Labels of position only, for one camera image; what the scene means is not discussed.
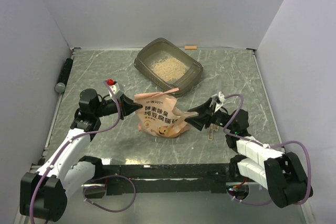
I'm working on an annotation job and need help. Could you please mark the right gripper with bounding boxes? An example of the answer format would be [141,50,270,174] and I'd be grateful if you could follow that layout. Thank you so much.
[185,97,235,131]

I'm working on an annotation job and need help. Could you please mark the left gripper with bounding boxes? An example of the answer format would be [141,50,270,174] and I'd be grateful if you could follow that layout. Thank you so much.
[93,93,142,120]

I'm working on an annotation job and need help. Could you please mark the pink cat litter bag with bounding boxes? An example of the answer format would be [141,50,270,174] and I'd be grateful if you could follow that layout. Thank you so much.
[134,88,198,138]

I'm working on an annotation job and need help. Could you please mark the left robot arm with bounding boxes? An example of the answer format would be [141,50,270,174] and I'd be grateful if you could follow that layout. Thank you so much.
[19,85,143,223]

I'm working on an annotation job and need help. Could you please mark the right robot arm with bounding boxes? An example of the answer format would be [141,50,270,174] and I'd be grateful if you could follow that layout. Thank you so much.
[186,94,313,208]

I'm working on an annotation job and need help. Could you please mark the grey plastic litter box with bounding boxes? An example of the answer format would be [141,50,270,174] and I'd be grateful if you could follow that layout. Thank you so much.
[134,38,203,98]

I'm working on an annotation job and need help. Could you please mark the clean litter granules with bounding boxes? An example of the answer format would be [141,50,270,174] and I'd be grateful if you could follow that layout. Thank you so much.
[150,56,188,82]

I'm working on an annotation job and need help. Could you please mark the small orange block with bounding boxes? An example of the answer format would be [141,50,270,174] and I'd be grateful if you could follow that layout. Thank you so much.
[184,46,197,50]

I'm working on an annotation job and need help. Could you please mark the black cylinder with grey cap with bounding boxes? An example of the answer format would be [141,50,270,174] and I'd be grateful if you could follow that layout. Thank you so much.
[55,58,73,93]

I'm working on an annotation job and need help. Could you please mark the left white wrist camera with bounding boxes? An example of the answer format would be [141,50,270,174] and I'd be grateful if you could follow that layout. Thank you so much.
[103,79,124,102]

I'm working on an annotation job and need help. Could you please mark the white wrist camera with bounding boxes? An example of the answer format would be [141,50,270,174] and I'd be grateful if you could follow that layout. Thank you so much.
[103,79,124,102]
[210,91,225,113]

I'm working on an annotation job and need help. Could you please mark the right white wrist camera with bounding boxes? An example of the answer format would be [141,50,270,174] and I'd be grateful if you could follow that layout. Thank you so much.
[210,91,225,113]

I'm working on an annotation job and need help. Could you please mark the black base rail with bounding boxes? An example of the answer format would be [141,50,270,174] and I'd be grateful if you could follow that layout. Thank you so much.
[73,163,260,196]

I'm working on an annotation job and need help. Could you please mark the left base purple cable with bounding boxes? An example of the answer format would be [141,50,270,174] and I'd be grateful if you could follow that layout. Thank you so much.
[82,175,137,213]

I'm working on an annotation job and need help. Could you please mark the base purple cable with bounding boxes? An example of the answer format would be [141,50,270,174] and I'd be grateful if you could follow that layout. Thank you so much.
[82,175,137,213]
[227,176,274,206]

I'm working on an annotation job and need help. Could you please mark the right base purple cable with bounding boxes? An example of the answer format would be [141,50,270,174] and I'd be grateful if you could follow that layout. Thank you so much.
[227,176,274,206]

